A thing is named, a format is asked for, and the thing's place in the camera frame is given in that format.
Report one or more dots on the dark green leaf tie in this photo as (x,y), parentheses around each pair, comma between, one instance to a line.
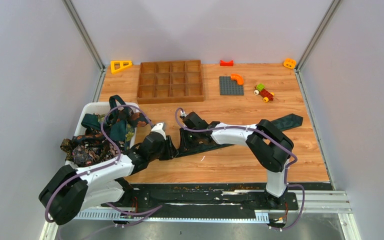
(225,135)

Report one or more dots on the yellow triangular block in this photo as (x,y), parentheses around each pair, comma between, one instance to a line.
(117,66)

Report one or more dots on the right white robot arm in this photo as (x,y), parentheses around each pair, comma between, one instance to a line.
(270,146)

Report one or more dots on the toy brick car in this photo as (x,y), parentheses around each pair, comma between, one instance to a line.
(261,90)

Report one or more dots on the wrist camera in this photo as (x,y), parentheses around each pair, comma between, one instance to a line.
(160,128)
(183,115)

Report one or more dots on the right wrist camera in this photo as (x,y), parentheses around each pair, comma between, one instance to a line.
(183,115)

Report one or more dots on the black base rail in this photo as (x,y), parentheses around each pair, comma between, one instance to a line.
(205,200)

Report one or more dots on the orange round block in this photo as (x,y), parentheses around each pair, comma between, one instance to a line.
(290,63)

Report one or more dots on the orange curved block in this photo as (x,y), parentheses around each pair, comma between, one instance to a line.
(238,78)

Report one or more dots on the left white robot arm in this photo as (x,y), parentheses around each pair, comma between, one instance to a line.
(72,190)

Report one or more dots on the grey studded baseplate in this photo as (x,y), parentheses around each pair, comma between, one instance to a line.
(229,87)

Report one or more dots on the pile of patterned ties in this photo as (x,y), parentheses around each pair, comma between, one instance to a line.
(105,138)

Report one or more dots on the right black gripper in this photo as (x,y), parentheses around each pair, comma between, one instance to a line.
(185,146)

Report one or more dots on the red plastic block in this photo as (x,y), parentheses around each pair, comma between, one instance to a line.
(226,63)

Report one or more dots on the white plastic basket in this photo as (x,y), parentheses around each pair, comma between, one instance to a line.
(99,108)

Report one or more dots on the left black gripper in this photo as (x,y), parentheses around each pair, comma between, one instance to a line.
(171,152)

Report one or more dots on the wooden compartment tray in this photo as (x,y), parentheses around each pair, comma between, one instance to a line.
(164,82)

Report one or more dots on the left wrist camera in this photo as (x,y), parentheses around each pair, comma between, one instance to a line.
(160,128)

